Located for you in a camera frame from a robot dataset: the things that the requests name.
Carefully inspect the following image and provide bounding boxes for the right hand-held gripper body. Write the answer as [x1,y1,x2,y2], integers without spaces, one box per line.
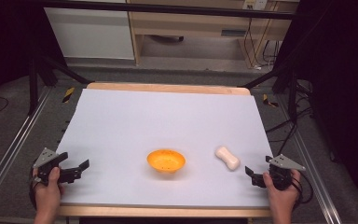
[255,153,307,191]

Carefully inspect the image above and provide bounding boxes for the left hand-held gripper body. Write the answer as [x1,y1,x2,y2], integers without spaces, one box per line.
[31,147,83,187]

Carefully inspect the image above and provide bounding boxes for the person's right hand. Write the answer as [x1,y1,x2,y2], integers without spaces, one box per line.
[262,168,302,217]

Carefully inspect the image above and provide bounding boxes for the person's left hand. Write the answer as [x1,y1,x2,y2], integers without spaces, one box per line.
[32,166,66,217]

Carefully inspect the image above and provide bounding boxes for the white soap bar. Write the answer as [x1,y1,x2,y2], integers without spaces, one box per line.
[214,146,241,172]

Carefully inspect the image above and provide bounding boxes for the black metal stand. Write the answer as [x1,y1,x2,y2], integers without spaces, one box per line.
[27,50,93,117]
[238,60,300,124]

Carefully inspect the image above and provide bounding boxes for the white table sheet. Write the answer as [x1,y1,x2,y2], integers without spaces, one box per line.
[56,88,274,209]

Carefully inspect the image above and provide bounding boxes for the orange plastic bowl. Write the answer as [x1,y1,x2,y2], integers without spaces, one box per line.
[146,148,186,174]

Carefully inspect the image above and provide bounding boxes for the wooden table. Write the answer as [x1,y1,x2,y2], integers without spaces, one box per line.
[56,81,274,218]

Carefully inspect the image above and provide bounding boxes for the black curtain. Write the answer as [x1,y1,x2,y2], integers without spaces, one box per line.
[274,0,358,217]
[0,0,68,120]

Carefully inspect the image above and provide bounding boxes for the white cabinet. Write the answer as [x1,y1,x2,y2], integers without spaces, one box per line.
[44,0,135,61]

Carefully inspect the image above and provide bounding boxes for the light wooden desk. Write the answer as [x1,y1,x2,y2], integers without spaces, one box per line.
[126,0,300,68]

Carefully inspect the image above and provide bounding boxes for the white power strip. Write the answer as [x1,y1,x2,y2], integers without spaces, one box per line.
[242,0,269,11]

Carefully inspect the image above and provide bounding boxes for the black overhead bar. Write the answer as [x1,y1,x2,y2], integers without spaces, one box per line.
[40,0,296,21]

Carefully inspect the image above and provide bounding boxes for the aluminium floor rail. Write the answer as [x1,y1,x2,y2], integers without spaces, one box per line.
[0,86,54,217]
[276,92,344,224]

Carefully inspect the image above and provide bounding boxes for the black floor cables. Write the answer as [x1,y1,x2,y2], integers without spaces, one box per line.
[264,78,316,157]

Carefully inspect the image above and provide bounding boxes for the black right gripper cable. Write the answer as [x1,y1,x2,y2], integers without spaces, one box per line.
[291,170,314,209]

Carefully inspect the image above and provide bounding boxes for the cables under desk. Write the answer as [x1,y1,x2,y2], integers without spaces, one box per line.
[242,18,282,71]

